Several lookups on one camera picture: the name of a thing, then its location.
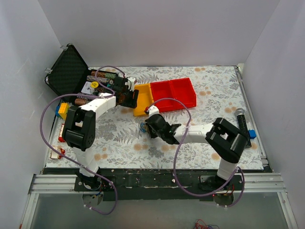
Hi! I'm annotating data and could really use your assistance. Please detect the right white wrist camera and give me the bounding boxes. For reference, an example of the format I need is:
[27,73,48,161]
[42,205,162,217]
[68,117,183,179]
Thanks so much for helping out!
[144,105,160,117]

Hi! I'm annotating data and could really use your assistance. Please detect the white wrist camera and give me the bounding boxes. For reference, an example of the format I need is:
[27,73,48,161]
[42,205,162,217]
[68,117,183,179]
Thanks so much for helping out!
[125,77,137,91]
[144,105,160,117]

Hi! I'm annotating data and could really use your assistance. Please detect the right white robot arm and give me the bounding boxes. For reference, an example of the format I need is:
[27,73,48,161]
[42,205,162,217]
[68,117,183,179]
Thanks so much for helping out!
[145,114,249,190]

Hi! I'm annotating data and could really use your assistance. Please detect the small red white toy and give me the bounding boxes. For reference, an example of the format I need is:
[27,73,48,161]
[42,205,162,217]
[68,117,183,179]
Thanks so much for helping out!
[50,147,65,159]

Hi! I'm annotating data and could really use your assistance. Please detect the red blue loose wires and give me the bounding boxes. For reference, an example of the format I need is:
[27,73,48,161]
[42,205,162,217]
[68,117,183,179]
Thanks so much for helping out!
[194,219,220,229]

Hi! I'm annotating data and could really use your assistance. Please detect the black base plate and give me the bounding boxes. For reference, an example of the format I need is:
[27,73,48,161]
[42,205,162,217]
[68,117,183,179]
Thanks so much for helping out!
[42,168,246,202]

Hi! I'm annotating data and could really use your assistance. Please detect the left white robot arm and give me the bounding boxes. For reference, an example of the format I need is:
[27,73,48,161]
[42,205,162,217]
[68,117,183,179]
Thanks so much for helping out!
[62,76,139,191]

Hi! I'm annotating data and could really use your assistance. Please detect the black poker chip case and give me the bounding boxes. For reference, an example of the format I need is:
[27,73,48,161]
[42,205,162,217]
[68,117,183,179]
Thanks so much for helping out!
[44,44,119,106]

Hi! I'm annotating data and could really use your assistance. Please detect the yellow blue toy block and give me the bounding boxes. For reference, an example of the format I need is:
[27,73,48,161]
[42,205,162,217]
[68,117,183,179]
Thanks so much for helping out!
[55,103,70,120]

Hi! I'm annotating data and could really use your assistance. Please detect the yellow plastic bin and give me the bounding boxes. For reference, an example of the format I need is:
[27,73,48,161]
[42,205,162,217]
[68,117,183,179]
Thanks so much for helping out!
[133,83,154,117]

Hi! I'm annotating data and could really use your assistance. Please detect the red double plastic bin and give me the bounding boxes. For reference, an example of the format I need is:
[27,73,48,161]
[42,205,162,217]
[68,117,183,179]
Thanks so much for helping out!
[150,78,197,113]

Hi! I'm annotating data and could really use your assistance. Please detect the black microphone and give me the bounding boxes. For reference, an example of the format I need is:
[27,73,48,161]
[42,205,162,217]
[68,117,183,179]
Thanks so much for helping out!
[235,108,252,148]

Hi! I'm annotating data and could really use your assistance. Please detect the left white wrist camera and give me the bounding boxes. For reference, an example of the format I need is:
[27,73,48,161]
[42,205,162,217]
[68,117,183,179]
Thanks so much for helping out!
[125,77,137,91]

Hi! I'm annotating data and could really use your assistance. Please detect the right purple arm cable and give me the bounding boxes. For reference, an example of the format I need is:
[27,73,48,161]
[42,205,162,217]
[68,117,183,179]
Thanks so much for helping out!
[146,98,245,208]

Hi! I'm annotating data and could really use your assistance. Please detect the floral table mat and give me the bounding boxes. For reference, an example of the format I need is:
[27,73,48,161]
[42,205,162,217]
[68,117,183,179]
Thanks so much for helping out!
[46,66,265,169]

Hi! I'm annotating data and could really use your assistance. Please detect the small blue block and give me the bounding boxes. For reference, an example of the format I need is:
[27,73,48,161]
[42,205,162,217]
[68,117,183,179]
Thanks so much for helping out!
[248,129,257,139]

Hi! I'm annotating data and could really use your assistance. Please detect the aluminium frame rail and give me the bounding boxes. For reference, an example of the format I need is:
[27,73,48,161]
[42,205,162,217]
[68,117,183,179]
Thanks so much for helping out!
[20,175,77,225]

